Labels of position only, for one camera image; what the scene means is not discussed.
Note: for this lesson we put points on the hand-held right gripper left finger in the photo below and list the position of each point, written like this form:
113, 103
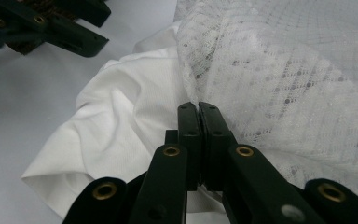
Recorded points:
192, 140

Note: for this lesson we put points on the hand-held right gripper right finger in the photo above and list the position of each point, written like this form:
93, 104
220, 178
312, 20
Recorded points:
214, 140

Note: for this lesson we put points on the brown wicker basket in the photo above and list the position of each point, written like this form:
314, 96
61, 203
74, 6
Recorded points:
21, 48

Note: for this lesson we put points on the white mesh laundry bag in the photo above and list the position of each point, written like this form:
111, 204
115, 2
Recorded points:
276, 93

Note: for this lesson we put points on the white garment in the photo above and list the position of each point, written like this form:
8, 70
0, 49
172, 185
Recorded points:
121, 109

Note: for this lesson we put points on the white table sheet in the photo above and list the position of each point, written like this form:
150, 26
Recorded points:
28, 109

